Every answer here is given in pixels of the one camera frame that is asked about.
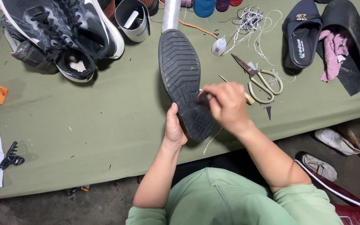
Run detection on person's left hand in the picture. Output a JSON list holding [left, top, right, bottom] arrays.
[[164, 102, 189, 147]]

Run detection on person's right hand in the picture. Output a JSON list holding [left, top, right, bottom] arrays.
[[198, 82, 255, 132]]

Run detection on black rubber-soled shoe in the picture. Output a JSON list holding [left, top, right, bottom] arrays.
[[158, 29, 214, 143]]

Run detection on small white glue bottle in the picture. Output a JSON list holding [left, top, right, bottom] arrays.
[[211, 35, 227, 57]]

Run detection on tangle of white thread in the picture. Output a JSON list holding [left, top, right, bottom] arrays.
[[221, 6, 297, 83]]

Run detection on blue thread spool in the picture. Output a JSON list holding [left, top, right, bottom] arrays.
[[194, 0, 217, 18]]

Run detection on clear thread spool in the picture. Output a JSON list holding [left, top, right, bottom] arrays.
[[161, 0, 181, 34]]

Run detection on purple thread spool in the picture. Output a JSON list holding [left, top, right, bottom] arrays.
[[215, 0, 231, 12]]

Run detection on person's green sweatshirt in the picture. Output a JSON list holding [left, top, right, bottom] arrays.
[[126, 167, 344, 225]]

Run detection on navy slipper with gold emblem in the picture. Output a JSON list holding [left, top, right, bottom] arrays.
[[282, 0, 324, 70]]

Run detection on grey metal tin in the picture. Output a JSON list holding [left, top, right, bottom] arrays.
[[115, 0, 151, 43]]

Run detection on olive green table cloth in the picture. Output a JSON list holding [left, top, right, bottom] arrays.
[[0, 0, 360, 202]]

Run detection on white canvas shoe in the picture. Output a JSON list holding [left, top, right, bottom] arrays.
[[295, 151, 339, 182], [314, 127, 360, 156]]

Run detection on pink cloth rag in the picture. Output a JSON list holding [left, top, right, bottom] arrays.
[[319, 29, 354, 83]]

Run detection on black and white sneaker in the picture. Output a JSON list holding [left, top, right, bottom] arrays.
[[53, 0, 125, 60], [0, 0, 97, 83]]

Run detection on black rubber sheet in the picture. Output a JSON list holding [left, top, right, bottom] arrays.
[[316, 0, 360, 97]]

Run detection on red plastic stool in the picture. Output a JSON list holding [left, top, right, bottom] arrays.
[[308, 170, 360, 225]]

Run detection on grey worn shoe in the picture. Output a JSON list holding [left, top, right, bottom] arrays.
[[0, 14, 59, 74]]

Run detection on black hair claw clip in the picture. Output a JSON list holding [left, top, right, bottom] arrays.
[[0, 141, 25, 171]]

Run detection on wooden-handled awl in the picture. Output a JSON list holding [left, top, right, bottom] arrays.
[[217, 74, 255, 105]]

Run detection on cream-handled scissors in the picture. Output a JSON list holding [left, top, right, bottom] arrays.
[[231, 53, 284, 104]]

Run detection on orange cord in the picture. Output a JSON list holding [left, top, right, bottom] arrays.
[[159, 0, 219, 40]]

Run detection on wooden hammer handle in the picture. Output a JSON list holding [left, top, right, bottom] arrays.
[[338, 125, 360, 162]]

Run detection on white cable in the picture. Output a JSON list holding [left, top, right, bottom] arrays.
[[294, 159, 360, 215]]

